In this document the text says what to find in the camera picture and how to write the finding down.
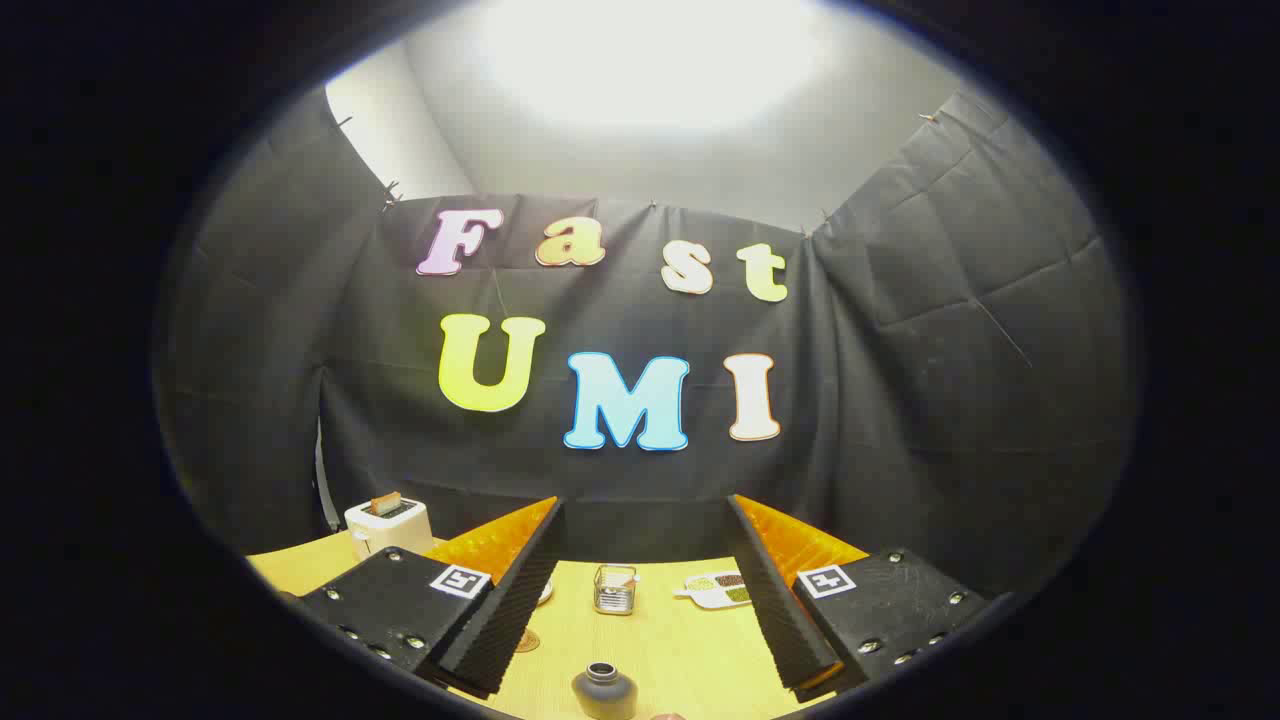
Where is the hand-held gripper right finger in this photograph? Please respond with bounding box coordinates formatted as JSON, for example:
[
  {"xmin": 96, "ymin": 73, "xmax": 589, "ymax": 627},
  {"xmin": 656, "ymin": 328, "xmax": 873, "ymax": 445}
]
[{"xmin": 725, "ymin": 493, "xmax": 1001, "ymax": 703}]

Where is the silver juice bottle green label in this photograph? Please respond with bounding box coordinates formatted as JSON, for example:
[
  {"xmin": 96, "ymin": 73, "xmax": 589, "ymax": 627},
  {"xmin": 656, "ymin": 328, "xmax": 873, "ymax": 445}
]
[{"xmin": 571, "ymin": 661, "xmax": 639, "ymax": 720}]

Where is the metal wire holder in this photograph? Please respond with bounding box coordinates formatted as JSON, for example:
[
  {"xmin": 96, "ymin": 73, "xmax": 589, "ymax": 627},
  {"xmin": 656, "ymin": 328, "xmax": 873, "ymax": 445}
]
[{"xmin": 593, "ymin": 564, "xmax": 641, "ymax": 616}]

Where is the wooden table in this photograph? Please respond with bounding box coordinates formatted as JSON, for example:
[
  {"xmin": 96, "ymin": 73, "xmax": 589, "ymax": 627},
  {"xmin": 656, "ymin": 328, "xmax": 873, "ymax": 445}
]
[{"xmin": 247, "ymin": 530, "xmax": 851, "ymax": 720}]

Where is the white toaster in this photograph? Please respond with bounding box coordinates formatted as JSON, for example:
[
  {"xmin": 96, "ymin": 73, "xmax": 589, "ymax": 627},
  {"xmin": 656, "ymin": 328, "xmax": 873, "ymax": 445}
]
[{"xmin": 344, "ymin": 497, "xmax": 435, "ymax": 561}]

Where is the white divided dish with beans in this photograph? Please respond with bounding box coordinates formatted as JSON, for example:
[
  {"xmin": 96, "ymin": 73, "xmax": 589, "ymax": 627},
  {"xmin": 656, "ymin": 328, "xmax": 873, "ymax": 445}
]
[{"xmin": 674, "ymin": 570, "xmax": 753, "ymax": 610}]

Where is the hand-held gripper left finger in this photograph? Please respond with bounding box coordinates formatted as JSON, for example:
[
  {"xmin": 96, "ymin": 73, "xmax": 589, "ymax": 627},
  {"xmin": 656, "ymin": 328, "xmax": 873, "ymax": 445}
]
[{"xmin": 297, "ymin": 495, "xmax": 566, "ymax": 699}]

